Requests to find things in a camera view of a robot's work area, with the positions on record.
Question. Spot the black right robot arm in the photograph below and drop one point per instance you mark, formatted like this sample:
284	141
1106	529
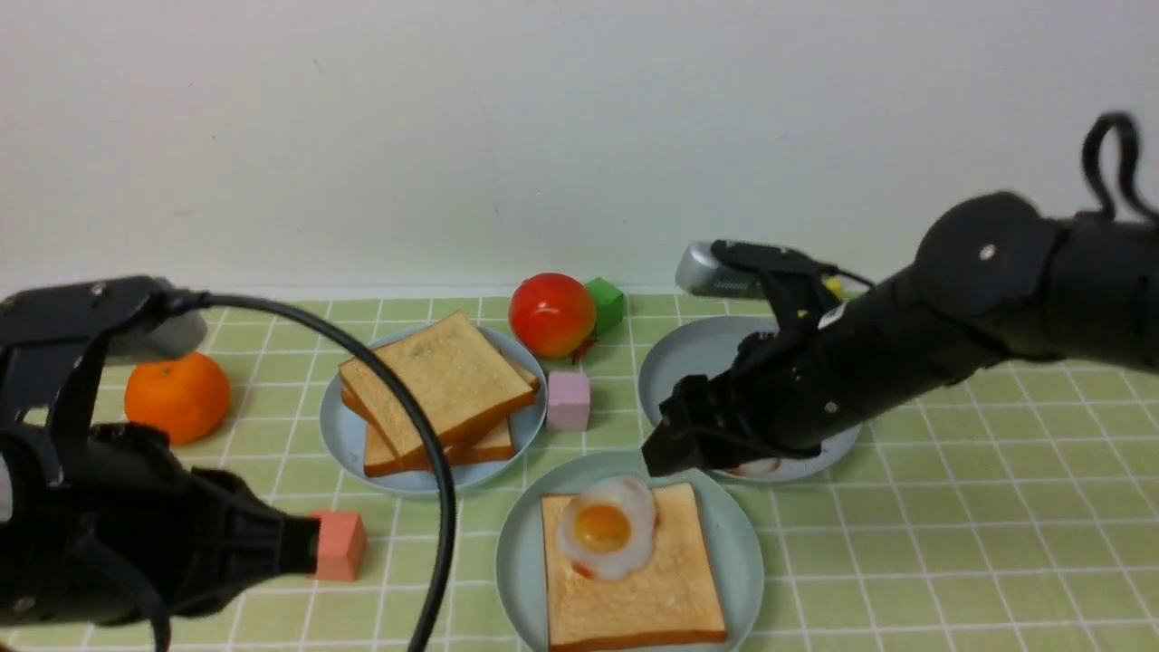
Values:
992	281

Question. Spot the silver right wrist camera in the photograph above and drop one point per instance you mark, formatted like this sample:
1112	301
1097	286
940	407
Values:
739	270

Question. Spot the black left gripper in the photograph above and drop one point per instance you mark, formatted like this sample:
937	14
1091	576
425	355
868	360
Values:
134	536

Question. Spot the orange mandarin fruit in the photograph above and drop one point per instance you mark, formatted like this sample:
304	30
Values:
187	399

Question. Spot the fried egg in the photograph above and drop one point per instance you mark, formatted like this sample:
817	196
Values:
763	469
606	532

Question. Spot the salmon cube block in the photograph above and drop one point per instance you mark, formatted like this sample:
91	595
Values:
341	546

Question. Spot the green checkered tablecloth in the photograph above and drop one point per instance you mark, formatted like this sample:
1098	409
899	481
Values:
1014	512

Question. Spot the pink cube block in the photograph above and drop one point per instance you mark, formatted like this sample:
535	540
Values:
569	401

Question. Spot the light blue bread plate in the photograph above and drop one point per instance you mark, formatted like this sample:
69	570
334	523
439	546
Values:
344	434

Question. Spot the teal empty plate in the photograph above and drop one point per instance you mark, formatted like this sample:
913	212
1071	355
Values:
732	549

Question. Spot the toast slice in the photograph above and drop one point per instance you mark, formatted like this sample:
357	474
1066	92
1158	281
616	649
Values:
454	333
379	460
472	401
673	600

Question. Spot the green cube block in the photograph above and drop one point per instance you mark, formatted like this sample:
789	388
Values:
610	305

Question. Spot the yellow cube block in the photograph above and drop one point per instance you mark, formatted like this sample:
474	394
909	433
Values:
835	286

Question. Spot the grey-blue egg plate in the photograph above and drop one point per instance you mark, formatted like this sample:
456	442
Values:
708	347

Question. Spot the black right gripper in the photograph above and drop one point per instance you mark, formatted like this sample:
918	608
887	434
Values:
813	379

